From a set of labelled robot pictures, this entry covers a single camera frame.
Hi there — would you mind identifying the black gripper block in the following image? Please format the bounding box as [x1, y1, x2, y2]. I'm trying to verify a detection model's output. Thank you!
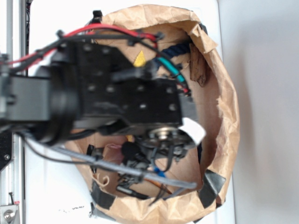
[70, 41, 199, 137]

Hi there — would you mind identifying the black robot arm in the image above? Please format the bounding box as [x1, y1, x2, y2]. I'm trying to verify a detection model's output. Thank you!
[0, 41, 205, 145]

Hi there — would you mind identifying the yellow microfiber cloth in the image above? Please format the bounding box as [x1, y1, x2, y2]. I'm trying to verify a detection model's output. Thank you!
[133, 50, 146, 67]

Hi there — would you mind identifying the brown bark piece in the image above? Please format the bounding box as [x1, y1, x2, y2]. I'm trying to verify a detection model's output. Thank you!
[189, 43, 206, 87]

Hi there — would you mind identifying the crumpled brown paper bag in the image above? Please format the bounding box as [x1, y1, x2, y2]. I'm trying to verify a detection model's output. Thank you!
[78, 4, 240, 224]

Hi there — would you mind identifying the teal cable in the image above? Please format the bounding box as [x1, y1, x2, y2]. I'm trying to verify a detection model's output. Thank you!
[157, 57, 186, 84]

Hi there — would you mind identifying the grey braided cable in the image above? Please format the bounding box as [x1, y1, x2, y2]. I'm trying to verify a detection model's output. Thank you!
[52, 147, 198, 189]

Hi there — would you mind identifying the black twisted rope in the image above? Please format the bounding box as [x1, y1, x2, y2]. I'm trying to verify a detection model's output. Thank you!
[161, 43, 190, 58]

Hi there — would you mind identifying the red cable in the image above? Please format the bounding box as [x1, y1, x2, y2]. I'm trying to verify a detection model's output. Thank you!
[9, 26, 157, 68]

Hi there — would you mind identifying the aluminium frame rail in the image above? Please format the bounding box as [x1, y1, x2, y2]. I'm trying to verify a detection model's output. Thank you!
[0, 0, 26, 224]

